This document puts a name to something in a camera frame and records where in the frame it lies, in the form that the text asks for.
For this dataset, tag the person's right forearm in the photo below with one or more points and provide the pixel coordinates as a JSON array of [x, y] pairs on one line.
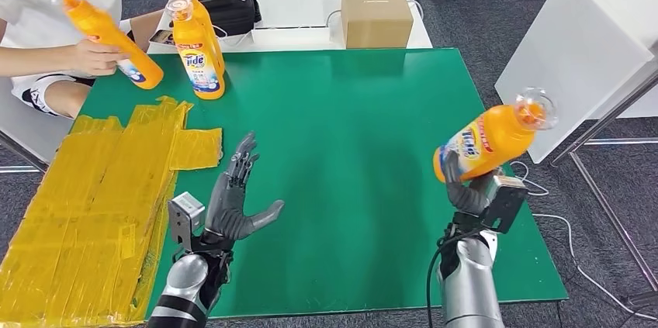
[[36, 61]]

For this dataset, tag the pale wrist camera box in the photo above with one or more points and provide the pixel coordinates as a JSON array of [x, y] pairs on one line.
[[506, 202], [186, 212]]

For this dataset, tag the yellow taped cardboard sheet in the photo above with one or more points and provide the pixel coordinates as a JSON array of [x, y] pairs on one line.
[[77, 223]]

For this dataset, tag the black carry bag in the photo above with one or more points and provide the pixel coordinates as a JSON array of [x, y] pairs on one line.
[[234, 12]]

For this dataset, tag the orange detergent bottle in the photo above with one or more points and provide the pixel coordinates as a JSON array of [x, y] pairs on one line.
[[211, 33], [103, 30], [198, 58], [493, 140]]

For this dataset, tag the brown cardboard box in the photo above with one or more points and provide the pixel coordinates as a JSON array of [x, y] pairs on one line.
[[376, 17]]

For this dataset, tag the green table mat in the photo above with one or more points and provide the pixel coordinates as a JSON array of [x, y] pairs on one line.
[[334, 135]]

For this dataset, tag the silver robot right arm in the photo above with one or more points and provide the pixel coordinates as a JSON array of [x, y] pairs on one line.
[[470, 284]]

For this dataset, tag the person's right hand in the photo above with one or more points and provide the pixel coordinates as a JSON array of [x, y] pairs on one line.
[[95, 58]]

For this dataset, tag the black smartphone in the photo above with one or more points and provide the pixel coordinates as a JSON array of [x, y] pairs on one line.
[[163, 38]]

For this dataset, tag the person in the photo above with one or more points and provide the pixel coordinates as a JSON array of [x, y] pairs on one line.
[[41, 2]]

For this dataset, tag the grey bench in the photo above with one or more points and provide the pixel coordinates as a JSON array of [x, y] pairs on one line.
[[23, 135]]

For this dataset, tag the metal stand frame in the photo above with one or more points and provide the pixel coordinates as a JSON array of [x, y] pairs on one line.
[[606, 202]]

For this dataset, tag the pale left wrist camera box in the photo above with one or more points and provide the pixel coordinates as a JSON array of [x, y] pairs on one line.
[[186, 212]]

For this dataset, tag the large white table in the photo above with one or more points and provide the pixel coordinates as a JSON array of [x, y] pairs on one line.
[[570, 63]]

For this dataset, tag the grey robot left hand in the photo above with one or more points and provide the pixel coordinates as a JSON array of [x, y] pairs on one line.
[[226, 207]]

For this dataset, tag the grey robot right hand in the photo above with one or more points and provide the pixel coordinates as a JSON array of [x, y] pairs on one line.
[[470, 194]]

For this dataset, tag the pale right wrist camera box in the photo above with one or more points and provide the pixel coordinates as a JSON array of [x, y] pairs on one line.
[[506, 202]]

